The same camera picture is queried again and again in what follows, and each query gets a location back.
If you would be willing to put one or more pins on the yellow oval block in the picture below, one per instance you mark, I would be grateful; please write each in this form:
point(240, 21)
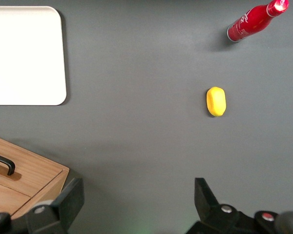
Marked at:
point(216, 101)

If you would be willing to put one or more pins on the red coke bottle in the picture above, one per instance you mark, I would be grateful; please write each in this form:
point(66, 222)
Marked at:
point(249, 22)

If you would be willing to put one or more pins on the white rectangular tray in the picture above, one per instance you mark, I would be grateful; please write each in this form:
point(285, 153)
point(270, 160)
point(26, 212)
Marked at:
point(24, 56)

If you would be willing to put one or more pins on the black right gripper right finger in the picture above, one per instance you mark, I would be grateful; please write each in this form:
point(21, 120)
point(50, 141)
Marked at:
point(210, 212)

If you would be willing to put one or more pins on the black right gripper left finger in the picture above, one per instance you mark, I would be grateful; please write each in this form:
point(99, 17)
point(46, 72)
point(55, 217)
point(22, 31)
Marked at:
point(63, 209)

